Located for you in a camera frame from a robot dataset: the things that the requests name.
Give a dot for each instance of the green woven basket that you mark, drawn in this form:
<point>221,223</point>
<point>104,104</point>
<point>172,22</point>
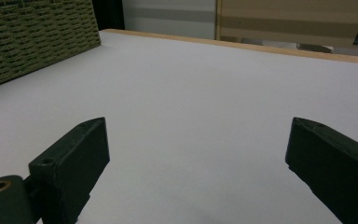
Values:
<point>28,40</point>

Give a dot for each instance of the light wooden table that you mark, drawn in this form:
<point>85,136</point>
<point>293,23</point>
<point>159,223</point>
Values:
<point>230,43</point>

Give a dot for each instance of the light wooden desk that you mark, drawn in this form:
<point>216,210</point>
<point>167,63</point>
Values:
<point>292,18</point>

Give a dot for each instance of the white table board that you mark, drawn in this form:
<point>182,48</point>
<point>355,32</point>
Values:
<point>199,93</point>

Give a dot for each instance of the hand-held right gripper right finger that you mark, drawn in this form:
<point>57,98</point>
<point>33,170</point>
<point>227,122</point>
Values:
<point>332,165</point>

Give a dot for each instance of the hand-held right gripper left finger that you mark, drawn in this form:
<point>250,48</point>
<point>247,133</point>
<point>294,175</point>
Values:
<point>71,168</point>

